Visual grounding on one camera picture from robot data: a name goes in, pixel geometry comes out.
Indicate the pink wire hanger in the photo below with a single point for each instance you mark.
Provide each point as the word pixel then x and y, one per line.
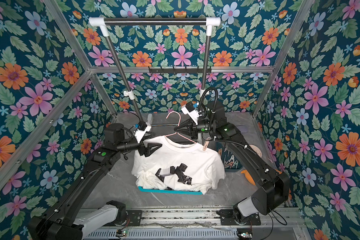
pixel 175 131

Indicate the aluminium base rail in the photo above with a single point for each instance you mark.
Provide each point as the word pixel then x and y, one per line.
pixel 204 223

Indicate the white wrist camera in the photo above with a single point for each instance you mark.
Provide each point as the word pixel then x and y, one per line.
pixel 190 110
pixel 141 129

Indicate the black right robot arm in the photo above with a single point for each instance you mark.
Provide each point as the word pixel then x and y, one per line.
pixel 273 187

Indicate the black wall hook rail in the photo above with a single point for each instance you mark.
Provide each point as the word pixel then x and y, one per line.
pixel 176 70

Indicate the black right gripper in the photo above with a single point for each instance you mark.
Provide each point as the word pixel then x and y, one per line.
pixel 190 129

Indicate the orange plush toy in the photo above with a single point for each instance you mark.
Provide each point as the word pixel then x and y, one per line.
pixel 248 177

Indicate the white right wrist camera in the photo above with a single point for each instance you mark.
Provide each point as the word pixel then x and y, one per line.
pixel 190 110

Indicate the teal laundry basket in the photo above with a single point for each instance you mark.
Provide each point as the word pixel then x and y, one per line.
pixel 168 191

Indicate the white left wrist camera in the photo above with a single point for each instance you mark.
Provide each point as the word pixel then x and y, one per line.
pixel 141 129

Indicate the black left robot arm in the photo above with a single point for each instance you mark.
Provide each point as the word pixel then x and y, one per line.
pixel 60 222

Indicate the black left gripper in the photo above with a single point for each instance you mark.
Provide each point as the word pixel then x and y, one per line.
pixel 146 151

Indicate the beige clothespin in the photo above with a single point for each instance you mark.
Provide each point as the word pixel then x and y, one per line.
pixel 205 146

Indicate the white printed t-shirt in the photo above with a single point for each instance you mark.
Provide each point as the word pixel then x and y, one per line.
pixel 187 168

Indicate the white steel clothes rack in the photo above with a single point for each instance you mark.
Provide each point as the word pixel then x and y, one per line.
pixel 103 23

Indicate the teal clothespin tray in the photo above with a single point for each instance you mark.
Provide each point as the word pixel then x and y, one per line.
pixel 230 162

